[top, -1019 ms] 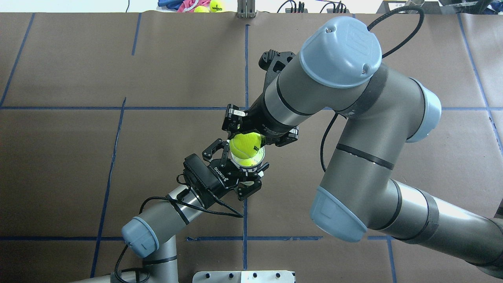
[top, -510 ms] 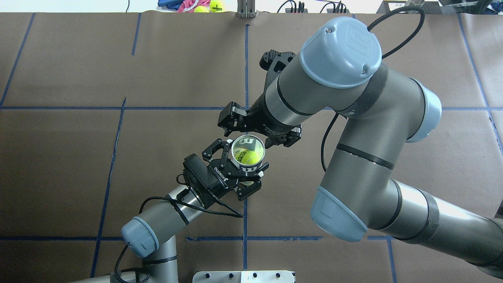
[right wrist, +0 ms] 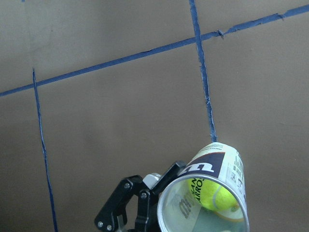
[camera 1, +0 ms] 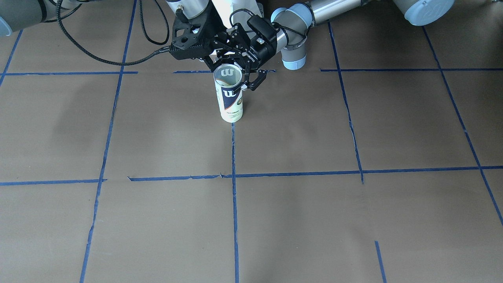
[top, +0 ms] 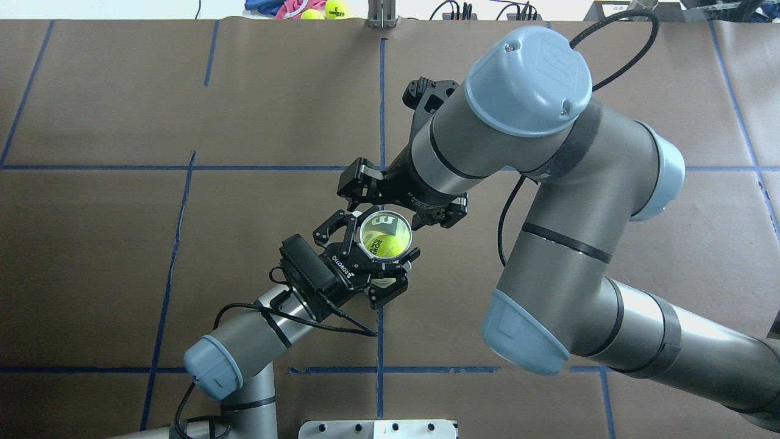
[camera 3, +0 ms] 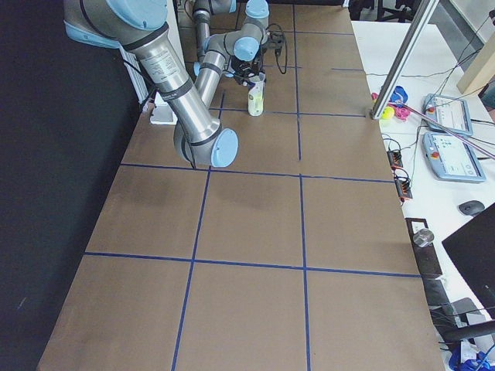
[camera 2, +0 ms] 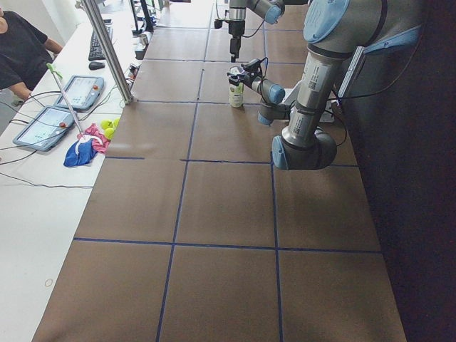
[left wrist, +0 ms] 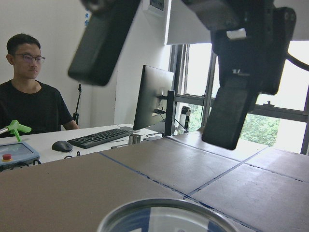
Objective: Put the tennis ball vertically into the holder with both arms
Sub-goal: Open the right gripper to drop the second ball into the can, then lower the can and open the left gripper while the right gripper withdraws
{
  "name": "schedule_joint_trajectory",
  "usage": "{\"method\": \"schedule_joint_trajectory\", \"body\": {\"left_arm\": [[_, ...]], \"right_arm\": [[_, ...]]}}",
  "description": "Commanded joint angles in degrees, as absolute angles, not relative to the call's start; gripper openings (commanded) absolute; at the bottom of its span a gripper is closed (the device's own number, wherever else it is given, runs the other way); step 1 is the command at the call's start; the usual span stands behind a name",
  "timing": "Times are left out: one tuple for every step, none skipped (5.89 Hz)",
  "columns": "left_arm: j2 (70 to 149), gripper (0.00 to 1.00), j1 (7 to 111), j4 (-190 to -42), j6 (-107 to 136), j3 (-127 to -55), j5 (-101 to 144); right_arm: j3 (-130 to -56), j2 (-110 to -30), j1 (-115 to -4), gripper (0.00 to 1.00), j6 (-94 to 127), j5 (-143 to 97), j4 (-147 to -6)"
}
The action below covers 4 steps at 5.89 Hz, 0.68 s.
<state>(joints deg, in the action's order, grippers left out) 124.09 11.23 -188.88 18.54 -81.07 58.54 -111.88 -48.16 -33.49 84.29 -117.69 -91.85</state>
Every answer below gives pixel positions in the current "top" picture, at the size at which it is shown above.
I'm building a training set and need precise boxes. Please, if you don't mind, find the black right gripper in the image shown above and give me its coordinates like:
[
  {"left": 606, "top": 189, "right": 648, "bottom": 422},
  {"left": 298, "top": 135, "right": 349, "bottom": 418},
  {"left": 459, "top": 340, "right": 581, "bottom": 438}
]
[{"left": 336, "top": 146, "right": 470, "bottom": 231}]

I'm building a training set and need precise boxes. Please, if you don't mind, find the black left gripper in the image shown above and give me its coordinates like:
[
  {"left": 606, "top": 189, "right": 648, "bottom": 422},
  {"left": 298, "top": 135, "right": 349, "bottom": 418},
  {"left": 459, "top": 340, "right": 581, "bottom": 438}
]
[{"left": 313, "top": 210, "right": 421, "bottom": 309}]

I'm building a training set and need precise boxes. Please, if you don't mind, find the yellow tennis ball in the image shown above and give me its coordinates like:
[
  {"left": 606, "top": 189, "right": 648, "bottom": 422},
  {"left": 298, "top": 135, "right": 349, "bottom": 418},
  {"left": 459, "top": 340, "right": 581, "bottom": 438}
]
[{"left": 363, "top": 233, "right": 406, "bottom": 259}]

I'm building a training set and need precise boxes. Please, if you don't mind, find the white tennis ball can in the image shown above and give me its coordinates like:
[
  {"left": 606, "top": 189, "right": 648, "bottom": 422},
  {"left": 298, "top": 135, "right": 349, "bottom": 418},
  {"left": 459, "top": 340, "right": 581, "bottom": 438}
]
[{"left": 359, "top": 210, "right": 412, "bottom": 262}]

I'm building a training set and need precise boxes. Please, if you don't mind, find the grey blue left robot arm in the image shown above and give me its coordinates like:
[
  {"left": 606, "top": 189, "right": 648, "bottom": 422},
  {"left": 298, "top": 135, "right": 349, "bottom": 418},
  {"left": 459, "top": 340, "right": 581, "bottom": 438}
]
[{"left": 133, "top": 206, "right": 423, "bottom": 438}]

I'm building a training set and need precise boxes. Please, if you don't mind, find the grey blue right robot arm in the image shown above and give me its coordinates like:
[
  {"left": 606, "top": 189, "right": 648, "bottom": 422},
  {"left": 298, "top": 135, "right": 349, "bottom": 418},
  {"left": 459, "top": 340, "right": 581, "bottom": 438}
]
[{"left": 337, "top": 26, "right": 779, "bottom": 432}]

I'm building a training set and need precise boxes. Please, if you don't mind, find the spare tennis ball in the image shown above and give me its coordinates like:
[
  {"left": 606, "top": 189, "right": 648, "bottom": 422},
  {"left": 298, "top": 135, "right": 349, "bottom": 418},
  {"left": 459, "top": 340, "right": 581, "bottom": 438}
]
[
  {"left": 324, "top": 0, "right": 352, "bottom": 20},
  {"left": 300, "top": 9, "right": 325, "bottom": 20}
]

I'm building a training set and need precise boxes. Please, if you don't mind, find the spare tennis ball lower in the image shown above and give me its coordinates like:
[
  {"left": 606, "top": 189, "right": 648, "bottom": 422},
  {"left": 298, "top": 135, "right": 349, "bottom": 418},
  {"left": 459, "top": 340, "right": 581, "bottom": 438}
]
[{"left": 300, "top": 9, "right": 325, "bottom": 20}]

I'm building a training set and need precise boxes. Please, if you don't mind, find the blue pink cloth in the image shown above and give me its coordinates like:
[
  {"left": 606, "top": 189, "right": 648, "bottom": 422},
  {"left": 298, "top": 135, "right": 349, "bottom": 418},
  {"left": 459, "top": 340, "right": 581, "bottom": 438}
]
[{"left": 244, "top": 1, "right": 310, "bottom": 20}]

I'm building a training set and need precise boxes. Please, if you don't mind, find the metal cup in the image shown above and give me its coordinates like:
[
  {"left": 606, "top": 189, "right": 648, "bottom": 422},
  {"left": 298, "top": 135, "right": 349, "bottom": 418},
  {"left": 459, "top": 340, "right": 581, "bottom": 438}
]
[{"left": 627, "top": 0, "right": 659, "bottom": 12}]

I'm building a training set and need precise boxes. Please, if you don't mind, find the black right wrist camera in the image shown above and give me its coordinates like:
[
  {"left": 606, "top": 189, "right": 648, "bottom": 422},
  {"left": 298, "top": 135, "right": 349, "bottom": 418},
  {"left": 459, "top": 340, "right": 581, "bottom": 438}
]
[{"left": 402, "top": 77, "right": 460, "bottom": 126}]

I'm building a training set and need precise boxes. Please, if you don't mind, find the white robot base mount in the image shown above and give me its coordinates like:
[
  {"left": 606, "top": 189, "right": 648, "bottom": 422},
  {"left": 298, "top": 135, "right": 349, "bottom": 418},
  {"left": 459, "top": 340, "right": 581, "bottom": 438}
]
[{"left": 298, "top": 419, "right": 459, "bottom": 438}]

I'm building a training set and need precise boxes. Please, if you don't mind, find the aluminium frame post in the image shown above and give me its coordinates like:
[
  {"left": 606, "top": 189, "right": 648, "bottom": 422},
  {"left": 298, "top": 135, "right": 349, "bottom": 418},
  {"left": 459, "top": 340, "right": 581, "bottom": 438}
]
[{"left": 367, "top": 0, "right": 398, "bottom": 29}]

